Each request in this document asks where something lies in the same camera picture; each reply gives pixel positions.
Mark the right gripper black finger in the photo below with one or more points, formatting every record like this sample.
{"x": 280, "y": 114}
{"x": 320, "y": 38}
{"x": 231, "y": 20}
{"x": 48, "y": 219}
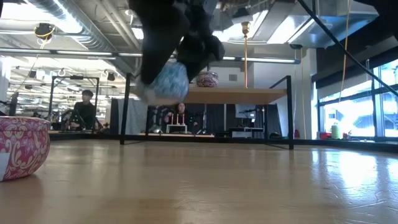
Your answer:
{"x": 199, "y": 53}
{"x": 161, "y": 46}

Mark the teal patterned candle tin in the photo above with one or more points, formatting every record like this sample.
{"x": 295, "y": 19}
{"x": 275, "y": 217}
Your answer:
{"x": 169, "y": 82}

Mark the pink patterned candle tin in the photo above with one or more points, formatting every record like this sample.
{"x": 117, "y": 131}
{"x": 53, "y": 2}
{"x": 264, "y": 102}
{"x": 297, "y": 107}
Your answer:
{"x": 28, "y": 146}

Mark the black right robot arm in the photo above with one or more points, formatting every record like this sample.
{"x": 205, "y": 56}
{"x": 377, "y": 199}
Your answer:
{"x": 388, "y": 12}

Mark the wooden shelf riser black legs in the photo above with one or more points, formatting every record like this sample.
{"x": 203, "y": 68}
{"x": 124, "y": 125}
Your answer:
{"x": 236, "y": 95}

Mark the black ceiling spotlight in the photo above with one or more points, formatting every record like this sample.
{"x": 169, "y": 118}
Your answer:
{"x": 111, "y": 76}

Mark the person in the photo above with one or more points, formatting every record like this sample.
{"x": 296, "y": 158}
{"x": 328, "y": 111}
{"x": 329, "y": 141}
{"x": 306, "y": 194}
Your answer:
{"x": 84, "y": 113}
{"x": 182, "y": 116}

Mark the grey cloth cover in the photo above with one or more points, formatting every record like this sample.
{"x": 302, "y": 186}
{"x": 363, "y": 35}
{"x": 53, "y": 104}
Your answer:
{"x": 136, "y": 115}

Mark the grey monitor screen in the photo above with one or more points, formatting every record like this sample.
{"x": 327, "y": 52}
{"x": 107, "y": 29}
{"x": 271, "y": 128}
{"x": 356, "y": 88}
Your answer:
{"x": 245, "y": 111}

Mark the small white riser stand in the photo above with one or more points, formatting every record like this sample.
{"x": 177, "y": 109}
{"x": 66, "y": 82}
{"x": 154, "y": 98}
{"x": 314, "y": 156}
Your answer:
{"x": 176, "y": 125}

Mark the long ceiling light strip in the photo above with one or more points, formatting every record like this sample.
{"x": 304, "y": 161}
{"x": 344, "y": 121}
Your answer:
{"x": 84, "y": 53}

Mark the background wooden table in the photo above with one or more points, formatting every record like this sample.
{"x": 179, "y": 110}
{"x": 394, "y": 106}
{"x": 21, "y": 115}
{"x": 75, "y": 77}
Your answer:
{"x": 199, "y": 135}

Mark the white box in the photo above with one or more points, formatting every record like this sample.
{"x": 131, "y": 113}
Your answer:
{"x": 242, "y": 134}

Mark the small red container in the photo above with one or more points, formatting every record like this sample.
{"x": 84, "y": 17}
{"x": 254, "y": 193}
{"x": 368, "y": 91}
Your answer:
{"x": 325, "y": 136}

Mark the light green jug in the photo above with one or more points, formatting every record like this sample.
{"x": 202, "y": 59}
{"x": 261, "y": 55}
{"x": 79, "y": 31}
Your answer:
{"x": 335, "y": 132}

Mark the silver corrugated ventilation duct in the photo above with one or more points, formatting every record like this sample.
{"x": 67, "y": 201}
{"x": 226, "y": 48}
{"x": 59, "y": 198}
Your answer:
{"x": 93, "y": 34}

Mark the black background rig frame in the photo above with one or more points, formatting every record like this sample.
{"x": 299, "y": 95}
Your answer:
{"x": 76, "y": 77}

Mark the black ceiling dome camera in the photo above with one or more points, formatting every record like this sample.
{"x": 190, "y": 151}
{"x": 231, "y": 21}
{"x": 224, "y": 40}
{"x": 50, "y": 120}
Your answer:
{"x": 296, "y": 46}

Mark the black aluminium rig frame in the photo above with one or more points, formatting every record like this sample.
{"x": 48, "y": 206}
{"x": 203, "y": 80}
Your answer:
{"x": 248, "y": 140}

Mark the rectangular metal air duct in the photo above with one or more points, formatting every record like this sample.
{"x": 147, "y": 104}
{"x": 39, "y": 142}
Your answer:
{"x": 311, "y": 31}

